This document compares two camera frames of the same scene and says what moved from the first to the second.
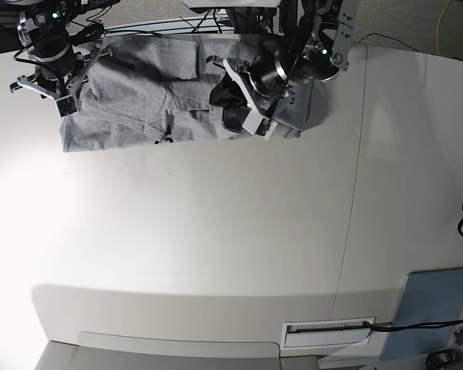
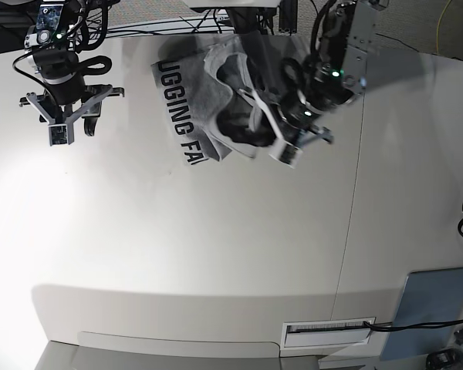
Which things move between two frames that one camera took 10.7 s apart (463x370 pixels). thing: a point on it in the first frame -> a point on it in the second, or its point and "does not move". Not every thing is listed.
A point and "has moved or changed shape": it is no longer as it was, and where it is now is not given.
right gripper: (255, 90) -> (295, 126)
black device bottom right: (446, 359) does not move
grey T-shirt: (148, 89) has moved or changed shape
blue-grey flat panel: (430, 296) does not move
